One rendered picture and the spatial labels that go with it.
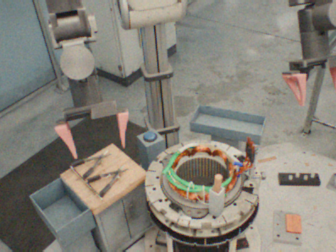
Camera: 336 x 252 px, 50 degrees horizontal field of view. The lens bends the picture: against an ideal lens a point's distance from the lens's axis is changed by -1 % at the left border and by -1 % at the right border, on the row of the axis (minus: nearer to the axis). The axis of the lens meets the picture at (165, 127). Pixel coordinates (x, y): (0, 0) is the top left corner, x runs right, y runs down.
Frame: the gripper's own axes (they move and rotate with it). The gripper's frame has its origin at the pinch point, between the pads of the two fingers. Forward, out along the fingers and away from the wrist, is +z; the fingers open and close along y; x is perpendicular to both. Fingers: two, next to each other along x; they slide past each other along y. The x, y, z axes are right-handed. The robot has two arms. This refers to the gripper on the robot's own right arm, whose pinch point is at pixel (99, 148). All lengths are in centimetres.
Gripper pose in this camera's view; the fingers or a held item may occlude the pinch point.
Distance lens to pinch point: 74.1
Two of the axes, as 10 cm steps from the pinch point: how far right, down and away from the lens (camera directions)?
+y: 9.6, -2.2, 1.6
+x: -1.9, -1.5, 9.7
